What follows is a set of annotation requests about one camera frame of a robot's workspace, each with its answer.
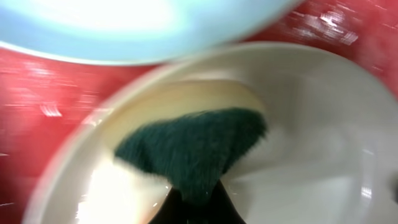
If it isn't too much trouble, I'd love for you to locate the green yellow sponge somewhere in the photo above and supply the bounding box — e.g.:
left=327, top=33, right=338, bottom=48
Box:
left=101, top=79, right=269, bottom=205

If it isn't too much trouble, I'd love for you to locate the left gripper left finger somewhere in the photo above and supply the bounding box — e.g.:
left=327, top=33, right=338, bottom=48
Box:
left=148, top=188, right=188, bottom=224

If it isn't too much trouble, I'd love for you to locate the red plastic tray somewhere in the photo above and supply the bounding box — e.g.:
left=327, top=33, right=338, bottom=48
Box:
left=1, top=0, right=397, bottom=224

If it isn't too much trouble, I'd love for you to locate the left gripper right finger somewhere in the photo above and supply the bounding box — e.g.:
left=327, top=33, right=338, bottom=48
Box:
left=206, top=180, right=246, bottom=224

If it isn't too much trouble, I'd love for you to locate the white round plate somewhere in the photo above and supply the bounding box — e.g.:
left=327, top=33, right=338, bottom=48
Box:
left=22, top=42, right=397, bottom=223

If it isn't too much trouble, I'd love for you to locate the light blue plate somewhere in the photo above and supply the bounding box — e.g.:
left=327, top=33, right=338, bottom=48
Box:
left=1, top=0, right=301, bottom=65

